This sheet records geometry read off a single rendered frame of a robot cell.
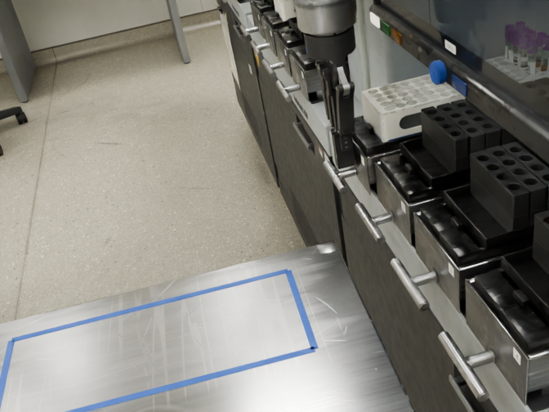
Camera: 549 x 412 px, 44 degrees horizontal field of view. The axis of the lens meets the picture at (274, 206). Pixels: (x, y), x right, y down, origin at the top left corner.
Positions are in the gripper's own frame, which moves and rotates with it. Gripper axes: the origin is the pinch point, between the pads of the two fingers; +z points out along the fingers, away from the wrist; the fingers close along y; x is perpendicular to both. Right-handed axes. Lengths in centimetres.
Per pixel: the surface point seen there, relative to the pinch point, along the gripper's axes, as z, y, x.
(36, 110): 80, 270, 100
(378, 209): 8.1, -8.3, -2.4
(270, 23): -2, 67, -3
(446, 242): -1.8, -32.9, -2.9
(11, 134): 80, 244, 110
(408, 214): 0.8, -21.7, -2.4
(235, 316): -2.2, -36.1, 24.3
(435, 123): -8.1, -14.7, -9.9
